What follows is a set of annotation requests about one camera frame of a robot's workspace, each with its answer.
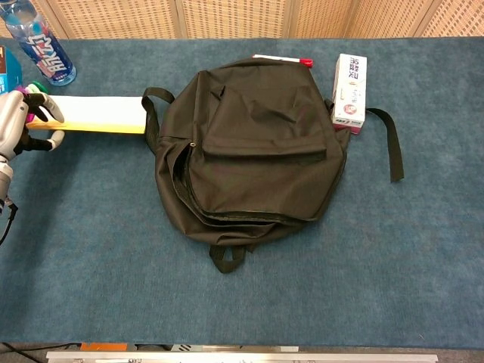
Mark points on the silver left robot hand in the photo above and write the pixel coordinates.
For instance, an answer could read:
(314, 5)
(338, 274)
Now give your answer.
(11, 121)

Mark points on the white and yellow book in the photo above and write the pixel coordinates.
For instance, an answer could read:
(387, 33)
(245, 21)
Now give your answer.
(98, 113)

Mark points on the black fabric backpack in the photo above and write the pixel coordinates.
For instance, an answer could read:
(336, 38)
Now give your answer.
(264, 170)

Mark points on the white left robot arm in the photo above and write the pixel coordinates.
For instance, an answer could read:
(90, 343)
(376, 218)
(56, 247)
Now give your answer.
(4, 177)

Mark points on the pink green feather shuttlecock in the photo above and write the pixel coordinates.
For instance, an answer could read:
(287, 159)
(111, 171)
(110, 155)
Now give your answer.
(36, 87)

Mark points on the teal cardboard box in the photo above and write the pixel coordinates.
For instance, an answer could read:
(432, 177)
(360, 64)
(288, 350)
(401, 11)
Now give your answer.
(9, 75)

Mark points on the orange panel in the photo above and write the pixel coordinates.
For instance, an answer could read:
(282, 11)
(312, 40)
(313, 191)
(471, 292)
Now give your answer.
(104, 347)

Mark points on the woven rattan folding screen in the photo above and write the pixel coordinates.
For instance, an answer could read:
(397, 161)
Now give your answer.
(234, 17)

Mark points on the white marker with red cap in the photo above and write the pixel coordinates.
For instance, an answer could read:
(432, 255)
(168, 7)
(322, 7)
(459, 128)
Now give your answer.
(307, 62)

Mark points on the white toothpaste box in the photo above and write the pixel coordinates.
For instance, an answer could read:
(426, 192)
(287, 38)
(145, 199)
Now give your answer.
(349, 98)

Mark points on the aluminium profile rail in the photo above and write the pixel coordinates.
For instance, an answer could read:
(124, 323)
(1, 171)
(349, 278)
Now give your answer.
(242, 357)

